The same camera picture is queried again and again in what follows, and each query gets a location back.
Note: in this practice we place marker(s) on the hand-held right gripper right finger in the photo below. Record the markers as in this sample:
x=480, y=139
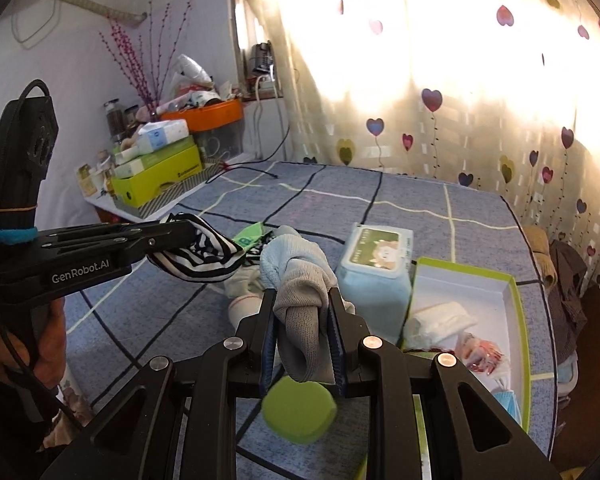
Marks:
x=336, y=350

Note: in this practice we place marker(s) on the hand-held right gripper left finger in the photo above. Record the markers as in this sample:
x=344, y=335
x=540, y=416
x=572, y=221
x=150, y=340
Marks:
x=267, y=355

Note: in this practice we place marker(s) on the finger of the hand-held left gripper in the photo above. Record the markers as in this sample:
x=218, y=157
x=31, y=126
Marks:
x=105, y=232
x=165, y=240

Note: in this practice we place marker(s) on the black white striped sock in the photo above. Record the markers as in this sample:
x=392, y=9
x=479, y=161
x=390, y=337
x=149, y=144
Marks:
x=205, y=260

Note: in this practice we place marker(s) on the light grey sock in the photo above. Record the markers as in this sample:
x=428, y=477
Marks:
x=300, y=310

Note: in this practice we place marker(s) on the green sock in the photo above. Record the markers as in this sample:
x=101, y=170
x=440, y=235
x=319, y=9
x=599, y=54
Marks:
x=247, y=237

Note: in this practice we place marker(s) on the white towel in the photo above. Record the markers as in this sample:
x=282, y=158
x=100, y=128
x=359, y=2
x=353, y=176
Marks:
x=440, y=325

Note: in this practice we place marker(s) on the clear red printed plastic bag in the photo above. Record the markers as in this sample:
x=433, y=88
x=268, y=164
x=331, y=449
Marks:
x=482, y=355

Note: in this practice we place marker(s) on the white box with green rim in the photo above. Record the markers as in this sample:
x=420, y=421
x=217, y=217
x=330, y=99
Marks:
x=480, y=295

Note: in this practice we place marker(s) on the blue face mask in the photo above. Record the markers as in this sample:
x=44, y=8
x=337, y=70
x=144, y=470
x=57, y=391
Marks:
x=510, y=405

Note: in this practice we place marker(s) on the person's left hand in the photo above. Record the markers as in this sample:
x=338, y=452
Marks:
x=52, y=340

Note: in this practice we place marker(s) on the striped cardboard box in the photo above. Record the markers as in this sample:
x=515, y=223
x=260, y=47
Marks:
x=180, y=196

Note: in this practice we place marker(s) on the small yellow jar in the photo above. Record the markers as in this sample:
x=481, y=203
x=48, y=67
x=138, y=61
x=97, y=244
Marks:
x=87, y=180

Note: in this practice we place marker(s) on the green cardboard box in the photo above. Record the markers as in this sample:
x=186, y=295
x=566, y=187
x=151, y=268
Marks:
x=160, y=177

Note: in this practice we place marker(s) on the white carton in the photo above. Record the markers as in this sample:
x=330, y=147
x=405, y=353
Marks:
x=130, y=166

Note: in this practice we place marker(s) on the wet wipes pack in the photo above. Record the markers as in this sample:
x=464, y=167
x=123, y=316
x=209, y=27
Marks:
x=375, y=285

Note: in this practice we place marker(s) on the light green flat box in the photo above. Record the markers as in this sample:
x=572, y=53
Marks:
x=172, y=151

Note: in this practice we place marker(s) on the dark glass jar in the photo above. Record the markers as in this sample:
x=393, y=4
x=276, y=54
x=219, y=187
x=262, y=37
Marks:
x=114, y=122

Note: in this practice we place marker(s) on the blue white tissue pack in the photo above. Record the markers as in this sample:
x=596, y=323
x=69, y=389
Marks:
x=162, y=135

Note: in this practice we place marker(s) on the orange tray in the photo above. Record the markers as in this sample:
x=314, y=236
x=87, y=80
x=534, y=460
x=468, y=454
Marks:
x=215, y=115

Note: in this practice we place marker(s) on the pink decorative branches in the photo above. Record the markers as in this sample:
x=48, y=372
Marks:
x=122, y=45

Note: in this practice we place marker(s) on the white plastic bag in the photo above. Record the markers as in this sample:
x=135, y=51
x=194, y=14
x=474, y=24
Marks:
x=192, y=70

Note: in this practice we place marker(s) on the black charger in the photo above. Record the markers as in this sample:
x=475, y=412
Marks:
x=261, y=57

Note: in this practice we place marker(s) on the tan knitted cloth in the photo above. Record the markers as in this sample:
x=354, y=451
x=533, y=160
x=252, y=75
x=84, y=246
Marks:
x=537, y=250

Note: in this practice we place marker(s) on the light blue cloth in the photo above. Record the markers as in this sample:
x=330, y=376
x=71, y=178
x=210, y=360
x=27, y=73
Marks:
x=566, y=370

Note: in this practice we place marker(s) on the brown checked shirt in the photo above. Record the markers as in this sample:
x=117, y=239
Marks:
x=565, y=285

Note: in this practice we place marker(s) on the heart patterned curtain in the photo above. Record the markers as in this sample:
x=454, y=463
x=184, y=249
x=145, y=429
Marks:
x=430, y=60

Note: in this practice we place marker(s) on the white wall pipe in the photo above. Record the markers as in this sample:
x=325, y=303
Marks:
x=80, y=2

